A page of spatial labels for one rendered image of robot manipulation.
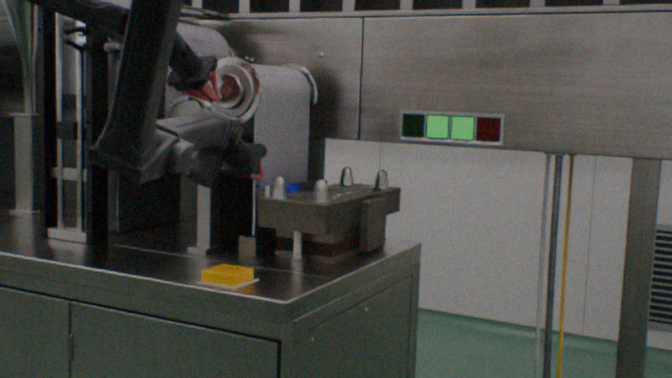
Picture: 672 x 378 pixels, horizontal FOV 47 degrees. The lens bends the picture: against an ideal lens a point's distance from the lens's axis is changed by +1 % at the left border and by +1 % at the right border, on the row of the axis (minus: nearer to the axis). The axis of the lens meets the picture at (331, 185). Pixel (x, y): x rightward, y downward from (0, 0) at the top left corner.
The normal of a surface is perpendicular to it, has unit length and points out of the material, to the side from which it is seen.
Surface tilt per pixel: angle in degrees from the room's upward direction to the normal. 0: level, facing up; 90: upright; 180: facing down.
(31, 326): 90
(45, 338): 90
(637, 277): 90
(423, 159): 90
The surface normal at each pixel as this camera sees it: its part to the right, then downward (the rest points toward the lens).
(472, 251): -0.45, 0.09
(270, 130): 0.89, 0.09
